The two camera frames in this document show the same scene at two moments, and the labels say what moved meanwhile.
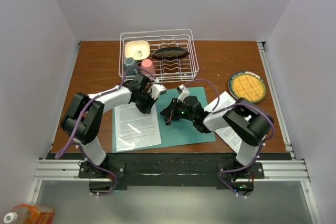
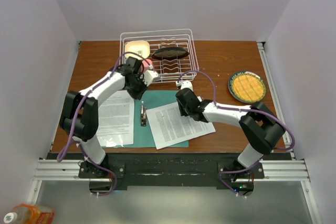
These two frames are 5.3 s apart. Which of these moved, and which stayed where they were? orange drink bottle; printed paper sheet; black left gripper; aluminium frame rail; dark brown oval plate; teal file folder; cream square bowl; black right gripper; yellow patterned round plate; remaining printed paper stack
Moved: printed paper sheet; black left gripper; teal file folder; remaining printed paper stack
Stayed: dark brown oval plate; orange drink bottle; black right gripper; aluminium frame rail; cream square bowl; yellow patterned round plate
